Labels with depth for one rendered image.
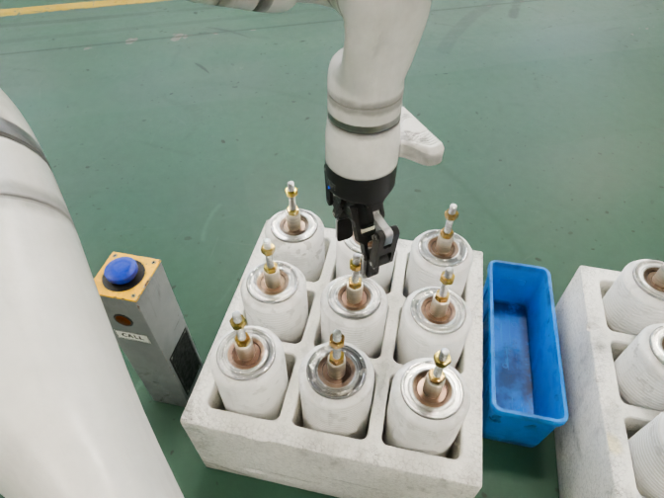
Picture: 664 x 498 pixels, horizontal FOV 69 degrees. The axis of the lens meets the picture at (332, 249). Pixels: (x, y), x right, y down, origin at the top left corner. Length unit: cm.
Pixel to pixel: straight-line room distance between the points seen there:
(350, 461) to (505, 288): 50
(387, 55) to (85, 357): 31
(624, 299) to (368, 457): 44
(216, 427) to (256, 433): 5
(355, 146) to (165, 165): 96
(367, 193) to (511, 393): 55
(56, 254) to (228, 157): 117
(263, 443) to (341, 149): 39
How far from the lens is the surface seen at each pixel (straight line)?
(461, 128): 148
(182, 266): 109
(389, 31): 39
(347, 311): 66
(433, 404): 61
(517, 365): 96
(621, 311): 84
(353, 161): 46
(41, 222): 20
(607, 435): 75
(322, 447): 66
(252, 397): 64
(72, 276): 20
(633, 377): 78
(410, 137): 51
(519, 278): 98
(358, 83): 42
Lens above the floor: 80
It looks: 48 degrees down
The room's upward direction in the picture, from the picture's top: straight up
